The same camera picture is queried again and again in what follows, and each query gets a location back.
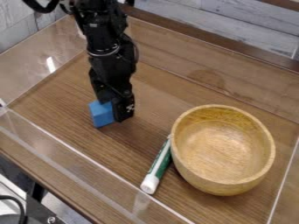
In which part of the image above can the black cable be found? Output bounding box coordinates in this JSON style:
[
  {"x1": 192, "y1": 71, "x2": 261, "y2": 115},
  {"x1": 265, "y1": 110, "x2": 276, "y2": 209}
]
[{"x1": 0, "y1": 194, "x2": 27, "y2": 224}]

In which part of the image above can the black metal bracket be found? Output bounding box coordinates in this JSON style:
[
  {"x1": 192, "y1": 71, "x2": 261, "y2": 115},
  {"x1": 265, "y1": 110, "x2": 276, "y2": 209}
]
[{"x1": 25, "y1": 197, "x2": 65, "y2": 224}]

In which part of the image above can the green and white marker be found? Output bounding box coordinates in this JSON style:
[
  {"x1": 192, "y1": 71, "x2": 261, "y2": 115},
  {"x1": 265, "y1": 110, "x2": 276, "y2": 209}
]
[{"x1": 140, "y1": 139, "x2": 172, "y2": 194}]

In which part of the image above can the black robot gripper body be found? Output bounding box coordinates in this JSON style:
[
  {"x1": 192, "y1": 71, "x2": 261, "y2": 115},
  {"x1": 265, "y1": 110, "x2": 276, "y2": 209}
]
[{"x1": 88, "y1": 46, "x2": 137, "y2": 97}]

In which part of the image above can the clear acrylic tray wall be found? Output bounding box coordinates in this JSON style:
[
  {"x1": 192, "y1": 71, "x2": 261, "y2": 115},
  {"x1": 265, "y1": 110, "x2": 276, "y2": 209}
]
[{"x1": 0, "y1": 9, "x2": 299, "y2": 224}]

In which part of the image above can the blue rectangular block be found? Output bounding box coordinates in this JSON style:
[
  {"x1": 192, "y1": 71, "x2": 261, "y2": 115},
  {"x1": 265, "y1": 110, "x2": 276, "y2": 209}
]
[{"x1": 88, "y1": 101, "x2": 115, "y2": 128}]

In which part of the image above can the light brown wooden bowl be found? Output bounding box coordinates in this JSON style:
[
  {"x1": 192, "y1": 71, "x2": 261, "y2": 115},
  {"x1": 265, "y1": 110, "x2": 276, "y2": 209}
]
[{"x1": 171, "y1": 104, "x2": 276, "y2": 196}]

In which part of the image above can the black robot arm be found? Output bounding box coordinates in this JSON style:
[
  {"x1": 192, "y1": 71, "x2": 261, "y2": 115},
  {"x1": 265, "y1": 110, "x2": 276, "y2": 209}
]
[{"x1": 23, "y1": 0, "x2": 137, "y2": 123}]

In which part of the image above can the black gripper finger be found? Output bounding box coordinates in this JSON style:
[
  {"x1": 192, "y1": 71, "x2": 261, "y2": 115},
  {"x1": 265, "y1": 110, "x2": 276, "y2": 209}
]
[
  {"x1": 88, "y1": 70, "x2": 115, "y2": 104},
  {"x1": 112, "y1": 94, "x2": 136, "y2": 123}
]

